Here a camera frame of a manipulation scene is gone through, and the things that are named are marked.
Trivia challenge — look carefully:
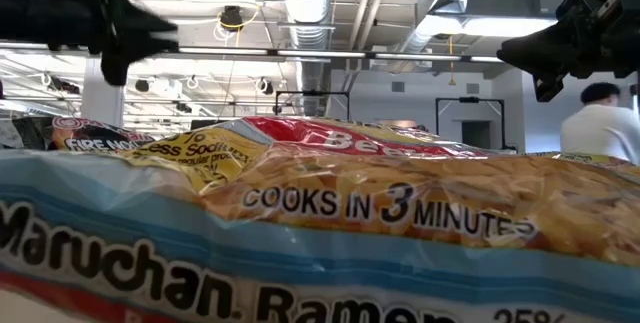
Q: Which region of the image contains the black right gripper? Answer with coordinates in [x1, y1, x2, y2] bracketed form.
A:
[496, 0, 621, 103]

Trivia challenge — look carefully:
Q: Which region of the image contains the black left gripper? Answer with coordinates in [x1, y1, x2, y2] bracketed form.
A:
[67, 0, 179, 86]

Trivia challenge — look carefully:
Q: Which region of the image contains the black fire noodle packet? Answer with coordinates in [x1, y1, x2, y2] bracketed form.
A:
[13, 115, 157, 155]

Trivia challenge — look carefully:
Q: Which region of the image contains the blue beef ramen packet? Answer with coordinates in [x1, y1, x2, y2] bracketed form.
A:
[0, 115, 640, 323]

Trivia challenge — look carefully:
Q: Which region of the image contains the white square column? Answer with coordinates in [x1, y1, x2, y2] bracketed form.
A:
[81, 57, 125, 129]

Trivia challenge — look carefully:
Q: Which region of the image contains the person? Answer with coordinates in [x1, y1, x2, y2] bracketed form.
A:
[559, 81, 640, 165]

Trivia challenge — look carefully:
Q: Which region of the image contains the long white light strip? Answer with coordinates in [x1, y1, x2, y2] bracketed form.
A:
[0, 40, 505, 63]

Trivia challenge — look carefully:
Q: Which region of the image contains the yellow cord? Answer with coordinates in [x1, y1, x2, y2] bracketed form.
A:
[447, 34, 458, 87]

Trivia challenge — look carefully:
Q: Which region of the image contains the black dome camera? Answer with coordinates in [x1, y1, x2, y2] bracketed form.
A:
[219, 5, 245, 32]

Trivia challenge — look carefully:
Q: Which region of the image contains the ribbed silver air duct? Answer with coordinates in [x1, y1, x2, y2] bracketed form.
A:
[277, 0, 337, 118]

